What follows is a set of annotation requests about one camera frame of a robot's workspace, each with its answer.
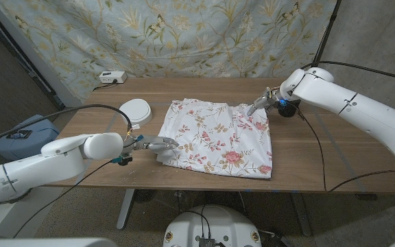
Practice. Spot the white floor platform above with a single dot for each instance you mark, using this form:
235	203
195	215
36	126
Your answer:
36	209

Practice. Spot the pale blue floral backdrop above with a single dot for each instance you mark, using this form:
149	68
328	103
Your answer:
183	34

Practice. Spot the black backdrop stand pole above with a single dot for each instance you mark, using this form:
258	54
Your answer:
324	37

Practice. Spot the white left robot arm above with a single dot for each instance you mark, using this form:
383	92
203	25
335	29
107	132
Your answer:
53	164

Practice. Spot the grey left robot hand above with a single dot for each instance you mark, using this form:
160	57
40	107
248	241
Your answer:
159	144

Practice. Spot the white robot torso base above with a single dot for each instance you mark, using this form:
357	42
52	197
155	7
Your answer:
214	223

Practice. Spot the black cylindrical speaker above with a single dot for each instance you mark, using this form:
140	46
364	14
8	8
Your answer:
288	110

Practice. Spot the small black device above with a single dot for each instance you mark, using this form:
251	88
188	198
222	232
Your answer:
19	134

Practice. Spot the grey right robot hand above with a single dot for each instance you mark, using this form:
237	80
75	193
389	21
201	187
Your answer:
264	101

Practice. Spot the white power strip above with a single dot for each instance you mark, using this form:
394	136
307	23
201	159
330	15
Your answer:
112	77

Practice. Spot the blue box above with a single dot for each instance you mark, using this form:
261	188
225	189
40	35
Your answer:
29	144

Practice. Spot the black slanted wall rail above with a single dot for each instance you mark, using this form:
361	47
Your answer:
29	70

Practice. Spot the black flat floor foot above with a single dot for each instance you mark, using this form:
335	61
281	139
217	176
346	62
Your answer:
366	197

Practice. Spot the white red-flowered cloth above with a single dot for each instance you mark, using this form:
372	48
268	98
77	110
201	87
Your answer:
218	140

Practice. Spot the white table leg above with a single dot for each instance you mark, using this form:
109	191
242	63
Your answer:
125	209

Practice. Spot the grey table leg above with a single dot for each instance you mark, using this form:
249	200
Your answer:
302	216

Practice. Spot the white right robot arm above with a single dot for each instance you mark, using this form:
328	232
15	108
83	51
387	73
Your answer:
355	106

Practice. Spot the white round flat device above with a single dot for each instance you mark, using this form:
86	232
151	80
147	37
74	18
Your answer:
137	110

